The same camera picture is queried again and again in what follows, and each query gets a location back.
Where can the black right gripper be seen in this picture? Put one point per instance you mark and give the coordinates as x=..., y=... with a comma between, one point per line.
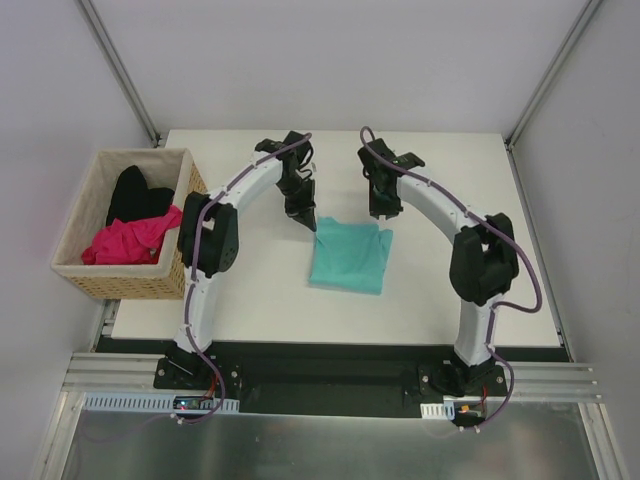
x=383, y=201

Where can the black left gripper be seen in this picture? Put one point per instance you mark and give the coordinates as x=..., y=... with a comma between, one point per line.
x=300, y=203

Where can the teal t shirt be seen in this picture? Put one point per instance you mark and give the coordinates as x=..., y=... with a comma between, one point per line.
x=350, y=257

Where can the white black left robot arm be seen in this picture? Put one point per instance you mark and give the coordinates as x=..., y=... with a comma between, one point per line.
x=209, y=244

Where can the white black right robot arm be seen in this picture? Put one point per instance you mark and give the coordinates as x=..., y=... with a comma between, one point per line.
x=483, y=262

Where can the wicker laundry basket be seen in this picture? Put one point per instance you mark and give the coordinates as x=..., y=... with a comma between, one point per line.
x=171, y=168

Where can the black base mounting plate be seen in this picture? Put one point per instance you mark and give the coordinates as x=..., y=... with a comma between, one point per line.
x=386, y=381

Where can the black t shirt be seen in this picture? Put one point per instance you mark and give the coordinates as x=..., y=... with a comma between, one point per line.
x=133, y=199

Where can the pink t shirt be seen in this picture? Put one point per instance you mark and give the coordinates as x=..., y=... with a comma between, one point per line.
x=132, y=243

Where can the right white cable duct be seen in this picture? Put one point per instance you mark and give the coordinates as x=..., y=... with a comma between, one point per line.
x=451, y=410

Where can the white cable duct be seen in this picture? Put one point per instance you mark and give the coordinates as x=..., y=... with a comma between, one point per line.
x=158, y=403
x=451, y=410

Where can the right rear aluminium post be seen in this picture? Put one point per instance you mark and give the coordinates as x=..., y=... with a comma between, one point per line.
x=543, y=88

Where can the aluminium post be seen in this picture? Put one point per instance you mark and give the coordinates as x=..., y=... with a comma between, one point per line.
x=543, y=88
x=114, y=61

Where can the aluminium front frame rail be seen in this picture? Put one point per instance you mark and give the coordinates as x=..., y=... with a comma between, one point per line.
x=539, y=374

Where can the left white cable duct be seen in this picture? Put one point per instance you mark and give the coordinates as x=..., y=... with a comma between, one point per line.
x=158, y=403

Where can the left rear aluminium post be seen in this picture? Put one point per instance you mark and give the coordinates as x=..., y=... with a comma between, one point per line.
x=114, y=61

